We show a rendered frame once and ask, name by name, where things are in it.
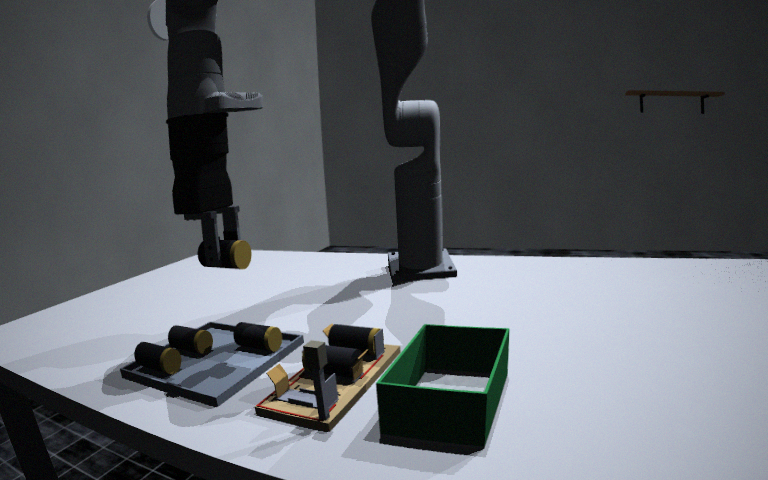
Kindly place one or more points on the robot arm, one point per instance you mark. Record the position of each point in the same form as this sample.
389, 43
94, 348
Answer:
400, 37

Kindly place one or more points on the black battery with gold end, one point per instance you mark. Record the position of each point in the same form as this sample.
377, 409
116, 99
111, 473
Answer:
355, 337
160, 358
236, 254
190, 339
257, 336
340, 361

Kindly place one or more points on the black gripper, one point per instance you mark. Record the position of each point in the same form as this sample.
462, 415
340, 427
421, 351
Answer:
202, 185

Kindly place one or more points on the green open-top box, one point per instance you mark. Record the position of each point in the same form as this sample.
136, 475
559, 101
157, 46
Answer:
451, 360

